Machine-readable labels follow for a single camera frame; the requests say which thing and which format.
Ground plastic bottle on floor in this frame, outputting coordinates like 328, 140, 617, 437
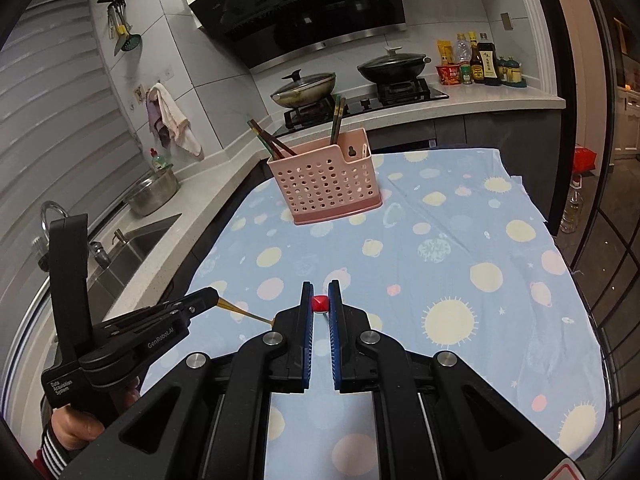
559, 175, 585, 234

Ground dark red chopstick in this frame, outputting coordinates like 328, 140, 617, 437
254, 127, 285, 159
247, 119, 297, 157

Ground white display cabinet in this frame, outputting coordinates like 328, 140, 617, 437
612, 15, 640, 152

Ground purple hanging cloth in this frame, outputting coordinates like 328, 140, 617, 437
145, 91, 171, 149

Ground speckled white kitchen counter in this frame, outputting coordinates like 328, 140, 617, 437
0, 82, 567, 341

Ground white pink hanging towel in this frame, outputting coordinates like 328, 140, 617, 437
149, 82, 204, 157

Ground person's left hand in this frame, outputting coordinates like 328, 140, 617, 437
50, 379, 143, 454

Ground person's left forearm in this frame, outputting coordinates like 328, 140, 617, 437
32, 425, 77, 480

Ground dark soy sauce bottle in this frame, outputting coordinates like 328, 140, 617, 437
477, 32, 503, 87

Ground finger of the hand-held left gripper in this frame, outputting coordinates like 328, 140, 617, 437
92, 287, 220, 342
79, 295, 220, 392

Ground red instant noodle cup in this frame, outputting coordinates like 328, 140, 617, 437
435, 63, 462, 86

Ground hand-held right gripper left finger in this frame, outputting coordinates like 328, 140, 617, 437
65, 281, 317, 480

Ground chrome faucet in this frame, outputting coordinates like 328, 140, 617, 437
32, 200, 112, 271

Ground red bag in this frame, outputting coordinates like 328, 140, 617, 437
572, 145, 597, 174

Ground teal condiment jar set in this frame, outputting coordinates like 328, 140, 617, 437
498, 56, 526, 89

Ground gold flower spoon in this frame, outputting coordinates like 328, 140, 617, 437
217, 297, 276, 327

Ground stainless steel sink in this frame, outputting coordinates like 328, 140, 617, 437
85, 212, 184, 311

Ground black range hood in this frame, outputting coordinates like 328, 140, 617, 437
172, 0, 407, 71

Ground steel wok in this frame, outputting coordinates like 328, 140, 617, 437
270, 68, 337, 110

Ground white window blinds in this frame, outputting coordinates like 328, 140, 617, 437
0, 0, 152, 336

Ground pink perforated utensil basket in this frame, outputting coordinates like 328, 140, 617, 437
266, 127, 385, 226

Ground black gas stove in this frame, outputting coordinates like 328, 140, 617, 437
272, 77, 450, 134

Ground yellow handled kitchen tool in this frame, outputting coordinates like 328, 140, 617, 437
107, 3, 129, 57

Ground blue planet print tablecloth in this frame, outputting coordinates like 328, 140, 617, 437
140, 147, 609, 480

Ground dark slotted ladle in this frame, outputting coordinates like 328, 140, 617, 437
119, 7, 143, 56

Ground metal colander bowl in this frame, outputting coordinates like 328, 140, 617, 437
123, 164, 181, 217

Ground black wok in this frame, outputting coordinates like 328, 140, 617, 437
356, 45, 432, 85

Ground purple brown chopstick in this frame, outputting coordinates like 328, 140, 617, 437
331, 95, 345, 146

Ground brown sauce bottle yellow cap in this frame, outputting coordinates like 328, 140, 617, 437
468, 31, 486, 84

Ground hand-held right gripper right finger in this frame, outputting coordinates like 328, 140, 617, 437
327, 280, 581, 480

